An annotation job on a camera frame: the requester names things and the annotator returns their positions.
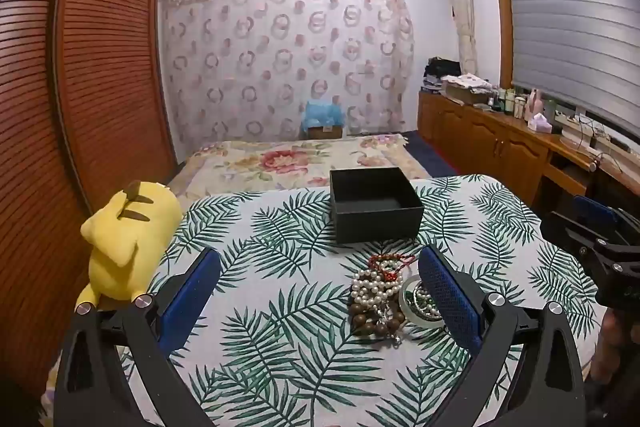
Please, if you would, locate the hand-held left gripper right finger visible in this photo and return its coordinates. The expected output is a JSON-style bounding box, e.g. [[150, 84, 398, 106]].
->
[[400, 245, 587, 427]]

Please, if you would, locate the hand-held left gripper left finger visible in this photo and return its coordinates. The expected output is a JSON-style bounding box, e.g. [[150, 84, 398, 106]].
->
[[52, 248, 222, 427]]

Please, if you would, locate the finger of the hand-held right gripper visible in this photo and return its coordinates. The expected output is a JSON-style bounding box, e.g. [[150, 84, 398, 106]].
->
[[540, 211, 626, 269], [571, 195, 625, 230]]

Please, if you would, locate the pale jade bangle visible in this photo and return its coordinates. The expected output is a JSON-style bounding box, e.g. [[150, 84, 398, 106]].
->
[[398, 274, 449, 326]]

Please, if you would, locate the red bead bracelet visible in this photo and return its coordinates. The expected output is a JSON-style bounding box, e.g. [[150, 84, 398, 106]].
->
[[368, 253, 417, 284]]

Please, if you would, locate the white pearl necklace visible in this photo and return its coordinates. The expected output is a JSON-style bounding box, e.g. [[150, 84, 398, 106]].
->
[[350, 269, 402, 309]]

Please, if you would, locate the brown wooden bead bracelet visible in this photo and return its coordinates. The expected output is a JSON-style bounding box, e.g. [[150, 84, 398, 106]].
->
[[348, 298, 407, 339]]

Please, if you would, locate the black square box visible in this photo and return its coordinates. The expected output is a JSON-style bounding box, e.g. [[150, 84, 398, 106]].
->
[[329, 166, 425, 246]]

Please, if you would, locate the person's right hand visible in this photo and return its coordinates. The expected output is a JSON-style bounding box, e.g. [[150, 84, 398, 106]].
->
[[592, 308, 640, 385]]

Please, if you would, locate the yellow plush toy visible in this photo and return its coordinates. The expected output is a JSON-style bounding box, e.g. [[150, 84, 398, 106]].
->
[[75, 179, 184, 314]]

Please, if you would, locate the white power strip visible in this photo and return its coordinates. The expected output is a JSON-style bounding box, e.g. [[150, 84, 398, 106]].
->
[[554, 112, 602, 131]]

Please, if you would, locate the leaf print tablecloth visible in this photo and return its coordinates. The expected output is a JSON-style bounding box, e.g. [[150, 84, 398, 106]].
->
[[115, 174, 609, 427]]

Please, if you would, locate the pink figurine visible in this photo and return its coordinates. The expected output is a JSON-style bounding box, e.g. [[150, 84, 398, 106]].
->
[[527, 89, 546, 118]]

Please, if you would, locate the wooden side cabinet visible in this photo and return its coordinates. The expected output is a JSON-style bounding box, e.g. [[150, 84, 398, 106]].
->
[[417, 89, 640, 229]]

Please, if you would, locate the floral bedspread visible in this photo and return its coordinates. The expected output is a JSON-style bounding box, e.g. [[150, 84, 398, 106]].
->
[[167, 133, 437, 208]]

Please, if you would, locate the white patterned cloth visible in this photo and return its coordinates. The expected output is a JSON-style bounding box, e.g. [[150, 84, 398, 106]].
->
[[440, 74, 497, 92]]

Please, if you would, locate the grey window blind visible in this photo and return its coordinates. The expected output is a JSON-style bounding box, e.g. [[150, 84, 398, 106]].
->
[[500, 0, 640, 128]]

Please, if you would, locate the stack of dark clothes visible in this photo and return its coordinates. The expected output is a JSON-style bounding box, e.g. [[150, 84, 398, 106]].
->
[[423, 56, 464, 94]]

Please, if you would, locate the small cardboard box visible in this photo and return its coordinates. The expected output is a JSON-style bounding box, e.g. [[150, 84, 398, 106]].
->
[[306, 124, 345, 140]]

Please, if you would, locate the blue plastic bag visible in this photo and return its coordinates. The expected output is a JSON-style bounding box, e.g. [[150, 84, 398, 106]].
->
[[300, 97, 346, 130]]

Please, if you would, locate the circle print curtain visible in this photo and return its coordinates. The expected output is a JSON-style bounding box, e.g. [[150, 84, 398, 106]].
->
[[157, 0, 417, 148]]

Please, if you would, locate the wooden louvered wardrobe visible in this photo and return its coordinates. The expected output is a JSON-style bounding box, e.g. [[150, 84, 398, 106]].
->
[[0, 0, 177, 408]]

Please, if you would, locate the black cable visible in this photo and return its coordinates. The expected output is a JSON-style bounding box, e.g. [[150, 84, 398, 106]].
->
[[575, 117, 632, 174]]

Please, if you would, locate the wooden window frame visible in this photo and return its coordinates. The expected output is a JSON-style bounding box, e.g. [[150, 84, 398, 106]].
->
[[487, 0, 517, 94]]

